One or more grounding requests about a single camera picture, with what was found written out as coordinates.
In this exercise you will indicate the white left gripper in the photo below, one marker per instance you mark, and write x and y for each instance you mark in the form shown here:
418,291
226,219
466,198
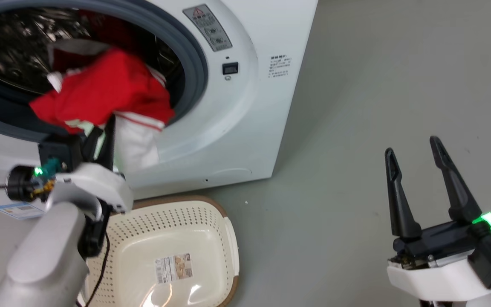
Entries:
100,183

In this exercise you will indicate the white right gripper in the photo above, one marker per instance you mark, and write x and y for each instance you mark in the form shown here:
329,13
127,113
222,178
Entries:
437,277

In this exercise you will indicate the red and white garment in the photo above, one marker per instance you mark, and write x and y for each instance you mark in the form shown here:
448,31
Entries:
113,85

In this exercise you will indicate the cream perforated laundry basket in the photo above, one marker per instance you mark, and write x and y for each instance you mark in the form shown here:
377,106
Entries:
173,238

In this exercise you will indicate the steel washing machine drum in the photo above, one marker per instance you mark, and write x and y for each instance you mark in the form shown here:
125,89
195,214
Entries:
11,47

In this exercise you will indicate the white front-load washing machine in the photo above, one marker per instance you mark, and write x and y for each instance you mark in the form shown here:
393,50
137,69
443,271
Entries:
245,128

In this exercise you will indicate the blue and white energy sticker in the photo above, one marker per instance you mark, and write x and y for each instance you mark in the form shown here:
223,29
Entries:
19,210

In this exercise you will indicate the grey rubber door seal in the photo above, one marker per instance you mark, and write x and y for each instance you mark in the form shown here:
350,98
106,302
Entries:
195,64

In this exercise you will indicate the paper product label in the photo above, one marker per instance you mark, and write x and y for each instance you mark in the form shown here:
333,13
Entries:
174,267

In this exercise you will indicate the black door latch socket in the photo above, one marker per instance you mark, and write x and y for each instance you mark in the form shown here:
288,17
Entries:
230,68

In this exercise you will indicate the grey warning sticker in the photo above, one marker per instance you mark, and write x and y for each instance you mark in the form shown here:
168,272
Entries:
208,27

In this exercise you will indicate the black round wrist camera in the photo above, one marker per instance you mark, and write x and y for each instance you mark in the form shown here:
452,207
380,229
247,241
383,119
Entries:
19,184

